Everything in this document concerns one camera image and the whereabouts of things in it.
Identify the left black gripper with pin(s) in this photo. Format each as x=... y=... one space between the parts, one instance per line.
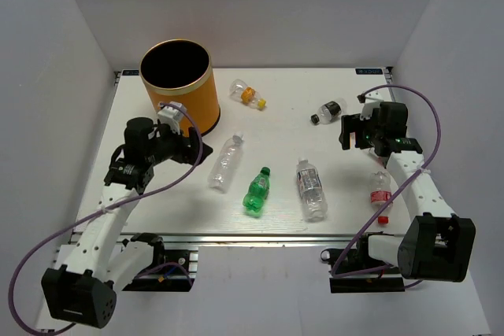
x=187 y=154

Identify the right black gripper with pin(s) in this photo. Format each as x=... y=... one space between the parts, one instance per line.
x=353 y=123

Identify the clear bottle white cap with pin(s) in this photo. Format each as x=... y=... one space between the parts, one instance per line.
x=226 y=164

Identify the water bottle blue label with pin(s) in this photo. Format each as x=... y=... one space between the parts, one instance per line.
x=314 y=203

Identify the green plastic bottle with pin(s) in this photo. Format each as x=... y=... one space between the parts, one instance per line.
x=257 y=193

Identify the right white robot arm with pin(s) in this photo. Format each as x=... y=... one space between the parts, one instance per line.
x=438 y=244

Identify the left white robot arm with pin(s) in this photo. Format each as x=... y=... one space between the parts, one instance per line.
x=84 y=288

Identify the orange cylindrical bin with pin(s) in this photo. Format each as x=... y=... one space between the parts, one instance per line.
x=181 y=71

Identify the clear bottle black label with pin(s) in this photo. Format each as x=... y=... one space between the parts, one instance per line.
x=329 y=112

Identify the clear bottle red label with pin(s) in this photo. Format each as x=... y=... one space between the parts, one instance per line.
x=379 y=193

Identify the clear bottle yellow cap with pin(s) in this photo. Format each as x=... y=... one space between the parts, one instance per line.
x=241 y=92

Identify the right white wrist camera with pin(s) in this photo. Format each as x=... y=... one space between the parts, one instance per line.
x=370 y=102

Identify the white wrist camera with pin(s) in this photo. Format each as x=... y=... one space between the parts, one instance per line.
x=172 y=115
x=370 y=102

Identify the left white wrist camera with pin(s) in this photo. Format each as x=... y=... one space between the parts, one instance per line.
x=172 y=115

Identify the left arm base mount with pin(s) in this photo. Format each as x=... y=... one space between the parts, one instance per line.
x=168 y=270

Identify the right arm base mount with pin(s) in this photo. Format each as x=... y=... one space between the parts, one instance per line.
x=359 y=273

